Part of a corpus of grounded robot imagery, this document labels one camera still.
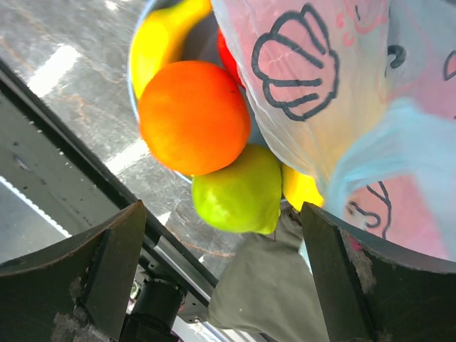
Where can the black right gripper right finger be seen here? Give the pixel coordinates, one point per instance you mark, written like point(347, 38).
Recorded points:
point(374, 290)

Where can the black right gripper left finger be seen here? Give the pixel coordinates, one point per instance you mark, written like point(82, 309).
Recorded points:
point(77, 289)

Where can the yellow fake mango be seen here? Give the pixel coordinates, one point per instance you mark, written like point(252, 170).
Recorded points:
point(298, 188)

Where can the green fake pear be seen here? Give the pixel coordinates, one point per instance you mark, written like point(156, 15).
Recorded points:
point(244, 197)

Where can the translucent light blue plastic bag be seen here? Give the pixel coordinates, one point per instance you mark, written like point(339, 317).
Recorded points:
point(359, 95)

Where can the fake orange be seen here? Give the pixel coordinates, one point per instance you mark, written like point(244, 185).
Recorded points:
point(193, 117)

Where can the yellow fake banana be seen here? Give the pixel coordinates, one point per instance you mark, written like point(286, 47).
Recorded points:
point(159, 38)

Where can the red fake apple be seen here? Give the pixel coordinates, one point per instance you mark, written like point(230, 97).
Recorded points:
point(227, 59)

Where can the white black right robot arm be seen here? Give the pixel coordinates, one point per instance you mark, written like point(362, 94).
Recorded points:
point(153, 310)

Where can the olive green cloth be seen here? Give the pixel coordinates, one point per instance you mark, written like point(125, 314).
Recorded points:
point(268, 288)

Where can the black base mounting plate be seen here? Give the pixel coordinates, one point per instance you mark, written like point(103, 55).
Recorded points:
point(66, 183)

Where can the light blue plate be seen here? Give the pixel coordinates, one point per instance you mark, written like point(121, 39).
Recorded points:
point(200, 45)

